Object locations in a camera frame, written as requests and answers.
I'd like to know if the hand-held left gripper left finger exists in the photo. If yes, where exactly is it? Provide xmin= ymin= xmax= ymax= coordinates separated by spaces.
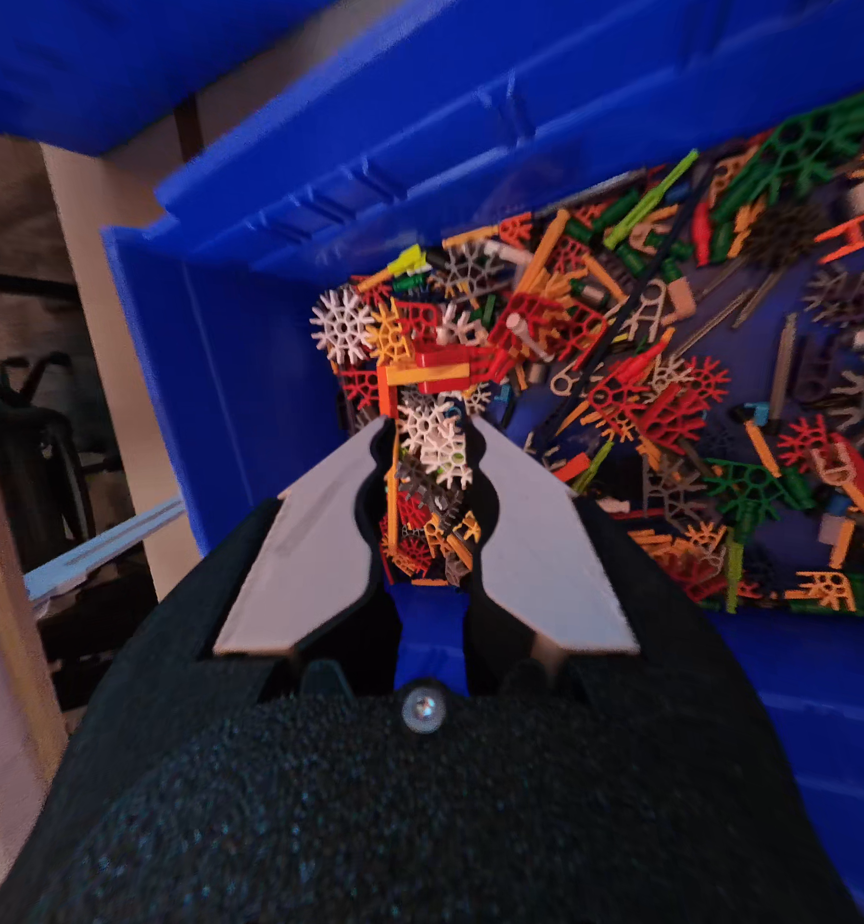
xmin=213 ymin=416 xmax=397 ymax=659

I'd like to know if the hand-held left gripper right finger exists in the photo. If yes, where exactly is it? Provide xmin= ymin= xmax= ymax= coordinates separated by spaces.
xmin=468 ymin=416 xmax=642 ymax=658

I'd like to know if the pile of colourful construction toy pieces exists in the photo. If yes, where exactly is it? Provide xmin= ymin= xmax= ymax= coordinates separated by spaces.
xmin=309 ymin=90 xmax=864 ymax=622

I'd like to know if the blue plastic bin with label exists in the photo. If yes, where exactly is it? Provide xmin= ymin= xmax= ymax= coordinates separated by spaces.
xmin=100 ymin=0 xmax=864 ymax=924

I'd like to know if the white book stand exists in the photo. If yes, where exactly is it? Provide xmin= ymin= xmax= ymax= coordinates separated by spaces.
xmin=24 ymin=497 xmax=188 ymax=603

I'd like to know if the black chair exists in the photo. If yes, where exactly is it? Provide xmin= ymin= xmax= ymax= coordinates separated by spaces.
xmin=0 ymin=352 xmax=126 ymax=578

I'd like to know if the empty blue plastic bin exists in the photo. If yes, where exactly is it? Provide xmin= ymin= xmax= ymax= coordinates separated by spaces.
xmin=0 ymin=0 xmax=346 ymax=156

